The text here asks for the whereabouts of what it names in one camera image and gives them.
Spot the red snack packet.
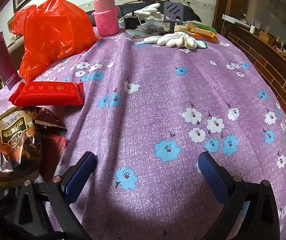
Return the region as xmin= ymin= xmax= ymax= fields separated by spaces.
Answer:
xmin=8 ymin=81 xmax=85 ymax=107
xmin=39 ymin=134 xmax=68 ymax=182

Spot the small brown foil snack packet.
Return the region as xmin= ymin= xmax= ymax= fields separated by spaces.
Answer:
xmin=35 ymin=107 xmax=68 ymax=130

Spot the black power adapter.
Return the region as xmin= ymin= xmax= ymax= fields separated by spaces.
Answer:
xmin=124 ymin=9 xmax=140 ymax=30

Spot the black sofa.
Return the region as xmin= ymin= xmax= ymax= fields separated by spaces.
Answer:
xmin=88 ymin=0 xmax=201 ymax=28

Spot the purple floral tablecloth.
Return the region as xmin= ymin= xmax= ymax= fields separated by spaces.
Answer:
xmin=0 ymin=22 xmax=286 ymax=240

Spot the orange snack packet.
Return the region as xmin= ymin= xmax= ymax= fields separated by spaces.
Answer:
xmin=193 ymin=34 xmax=220 ymax=44
xmin=188 ymin=26 xmax=217 ymax=37

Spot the wooden cabinet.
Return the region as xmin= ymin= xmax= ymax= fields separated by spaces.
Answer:
xmin=218 ymin=0 xmax=286 ymax=140

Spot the clear bag of brown snacks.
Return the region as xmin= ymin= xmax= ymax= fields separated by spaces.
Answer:
xmin=0 ymin=106 xmax=43 ymax=189

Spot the green snack packet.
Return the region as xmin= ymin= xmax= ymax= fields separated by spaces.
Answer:
xmin=190 ymin=22 xmax=212 ymax=29

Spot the pink bottle with knitted sleeve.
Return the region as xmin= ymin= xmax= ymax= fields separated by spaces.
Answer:
xmin=93 ymin=0 xmax=120 ymax=37

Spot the purple thermos bottle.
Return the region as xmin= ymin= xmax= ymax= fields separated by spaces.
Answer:
xmin=0 ymin=32 xmax=21 ymax=90

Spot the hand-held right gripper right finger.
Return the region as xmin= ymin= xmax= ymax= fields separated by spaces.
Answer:
xmin=197 ymin=151 xmax=281 ymax=240

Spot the red plastic bag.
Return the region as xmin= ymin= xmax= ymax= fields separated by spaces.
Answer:
xmin=10 ymin=0 xmax=100 ymax=82

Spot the white glove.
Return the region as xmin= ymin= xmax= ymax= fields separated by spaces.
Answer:
xmin=143 ymin=34 xmax=183 ymax=46
xmin=134 ymin=3 xmax=162 ymax=24
xmin=167 ymin=32 xmax=198 ymax=49

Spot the dark crumpled pouch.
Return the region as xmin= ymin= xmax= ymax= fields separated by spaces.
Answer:
xmin=139 ymin=22 xmax=165 ymax=34

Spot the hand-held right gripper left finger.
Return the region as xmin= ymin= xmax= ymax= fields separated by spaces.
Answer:
xmin=7 ymin=151 xmax=98 ymax=240

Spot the light blue notebook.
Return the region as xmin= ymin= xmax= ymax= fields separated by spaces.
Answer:
xmin=125 ymin=29 xmax=168 ymax=39

